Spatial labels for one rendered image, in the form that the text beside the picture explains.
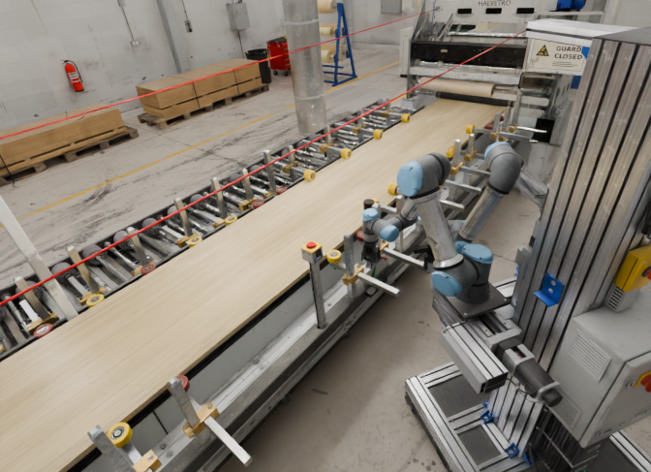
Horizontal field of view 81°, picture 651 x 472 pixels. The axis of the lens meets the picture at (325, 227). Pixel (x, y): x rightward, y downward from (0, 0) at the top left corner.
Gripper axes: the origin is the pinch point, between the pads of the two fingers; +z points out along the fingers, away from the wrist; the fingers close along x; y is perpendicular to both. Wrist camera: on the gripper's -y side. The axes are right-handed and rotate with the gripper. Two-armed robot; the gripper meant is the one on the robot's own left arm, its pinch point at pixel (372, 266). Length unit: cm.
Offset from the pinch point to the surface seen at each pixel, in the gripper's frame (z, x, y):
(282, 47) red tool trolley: 26, -413, -743
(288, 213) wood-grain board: 3, -68, -40
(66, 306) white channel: -3, -137, 71
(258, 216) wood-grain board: 3, -86, -32
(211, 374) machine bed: 19, -58, 71
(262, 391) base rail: 23, -33, 69
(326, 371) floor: 93, -30, 8
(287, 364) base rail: 23, -28, 54
